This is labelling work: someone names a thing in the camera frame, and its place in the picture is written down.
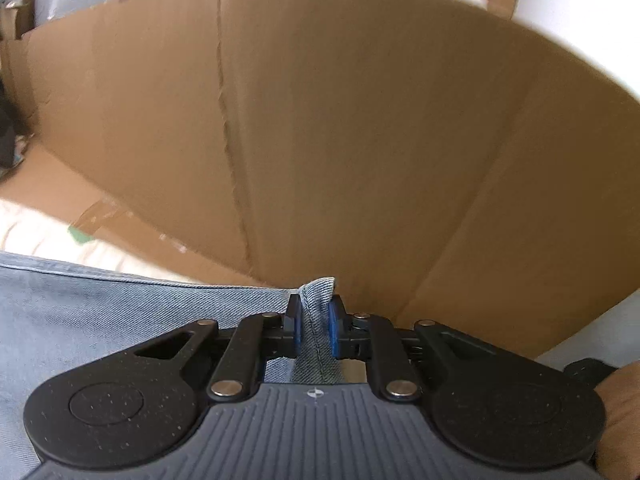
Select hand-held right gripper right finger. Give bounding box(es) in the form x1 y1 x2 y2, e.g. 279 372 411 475
327 294 506 401

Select brown folded garment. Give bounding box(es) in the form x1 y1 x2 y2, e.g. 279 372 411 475
595 365 640 480

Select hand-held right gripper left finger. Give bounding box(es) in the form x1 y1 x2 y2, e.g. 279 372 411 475
132 294 303 401

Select black clothes pile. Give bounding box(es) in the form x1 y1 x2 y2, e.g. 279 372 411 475
0 85 31 171

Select blue denim pants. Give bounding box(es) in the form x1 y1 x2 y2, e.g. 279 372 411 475
0 251 351 466

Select low brown cardboard sheet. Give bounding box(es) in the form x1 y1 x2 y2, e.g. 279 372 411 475
0 0 640 361

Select cream bear print blanket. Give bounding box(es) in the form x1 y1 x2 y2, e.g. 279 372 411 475
0 199 261 288

